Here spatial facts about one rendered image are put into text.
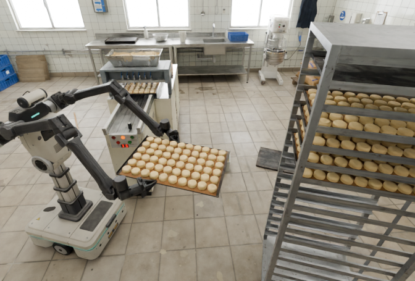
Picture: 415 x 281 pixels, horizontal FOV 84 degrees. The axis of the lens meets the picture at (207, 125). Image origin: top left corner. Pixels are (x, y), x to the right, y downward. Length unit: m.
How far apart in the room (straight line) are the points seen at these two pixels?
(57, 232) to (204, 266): 1.21
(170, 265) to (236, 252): 0.56
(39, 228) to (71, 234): 0.29
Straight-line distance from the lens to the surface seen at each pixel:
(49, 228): 2.44
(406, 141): 1.10
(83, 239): 2.24
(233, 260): 2.25
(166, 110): 2.78
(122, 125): 2.29
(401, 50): 0.90
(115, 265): 2.34
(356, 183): 1.24
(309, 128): 0.94
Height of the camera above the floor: 1.98
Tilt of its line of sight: 32 degrees down
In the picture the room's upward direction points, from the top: straight up
